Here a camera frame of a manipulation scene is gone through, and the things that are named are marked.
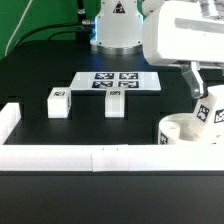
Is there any white fence wall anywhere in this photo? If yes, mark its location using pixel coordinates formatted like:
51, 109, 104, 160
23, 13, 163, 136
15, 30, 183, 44
0, 102, 21, 145
0, 145, 224, 172

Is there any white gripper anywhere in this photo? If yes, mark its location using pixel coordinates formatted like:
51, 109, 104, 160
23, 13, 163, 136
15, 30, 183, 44
142, 0, 224, 99

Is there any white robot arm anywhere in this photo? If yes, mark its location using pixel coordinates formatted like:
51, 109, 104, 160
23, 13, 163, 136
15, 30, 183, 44
90, 0, 224, 98

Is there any black cable bundle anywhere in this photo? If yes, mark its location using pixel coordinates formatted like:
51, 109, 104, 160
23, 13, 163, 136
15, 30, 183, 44
13, 0, 98, 48

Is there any white left fence wall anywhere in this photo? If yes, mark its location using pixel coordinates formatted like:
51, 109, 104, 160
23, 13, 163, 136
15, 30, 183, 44
0, 102, 21, 145

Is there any white marker base plate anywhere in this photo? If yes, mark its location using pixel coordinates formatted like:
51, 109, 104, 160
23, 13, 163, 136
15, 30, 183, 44
70, 71, 161, 91

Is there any white front fence wall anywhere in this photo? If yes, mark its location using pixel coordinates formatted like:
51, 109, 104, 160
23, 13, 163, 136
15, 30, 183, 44
0, 145, 224, 172

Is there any white cable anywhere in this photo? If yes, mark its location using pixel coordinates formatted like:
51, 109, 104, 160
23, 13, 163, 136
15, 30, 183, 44
3, 0, 34, 58

